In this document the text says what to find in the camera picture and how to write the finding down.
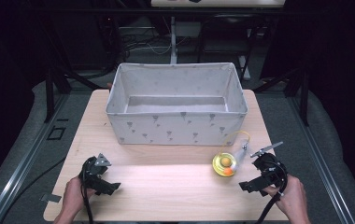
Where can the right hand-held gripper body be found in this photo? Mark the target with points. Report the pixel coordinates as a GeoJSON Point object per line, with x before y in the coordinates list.
{"type": "Point", "coordinates": [270, 171]}

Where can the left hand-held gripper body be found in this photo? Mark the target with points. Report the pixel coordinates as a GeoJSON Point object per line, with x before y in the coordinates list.
{"type": "Point", "coordinates": [94, 172]}

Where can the grey fabric storage box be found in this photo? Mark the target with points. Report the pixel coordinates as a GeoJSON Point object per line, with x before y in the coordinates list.
{"type": "Point", "coordinates": [175, 130]}

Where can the person's left hand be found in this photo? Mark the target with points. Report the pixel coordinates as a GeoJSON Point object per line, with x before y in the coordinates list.
{"type": "Point", "coordinates": [74, 196]}

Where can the person's right hand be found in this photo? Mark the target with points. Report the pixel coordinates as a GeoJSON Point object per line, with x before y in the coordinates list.
{"type": "Point", "coordinates": [291, 197]}

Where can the grey tape piece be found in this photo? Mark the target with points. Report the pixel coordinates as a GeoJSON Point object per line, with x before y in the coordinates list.
{"type": "Point", "coordinates": [51, 197]}

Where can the black metal stand leg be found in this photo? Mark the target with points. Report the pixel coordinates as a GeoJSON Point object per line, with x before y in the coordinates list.
{"type": "Point", "coordinates": [49, 93]}

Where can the white metal pole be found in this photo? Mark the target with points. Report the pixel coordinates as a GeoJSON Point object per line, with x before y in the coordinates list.
{"type": "Point", "coordinates": [173, 40]}

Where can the white desk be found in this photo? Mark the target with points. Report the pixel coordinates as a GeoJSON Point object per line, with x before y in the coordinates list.
{"type": "Point", "coordinates": [216, 3]}

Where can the aluminium floor rail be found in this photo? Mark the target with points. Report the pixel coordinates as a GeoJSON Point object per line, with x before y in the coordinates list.
{"type": "Point", "coordinates": [322, 161]}
{"type": "Point", "coordinates": [26, 158]}

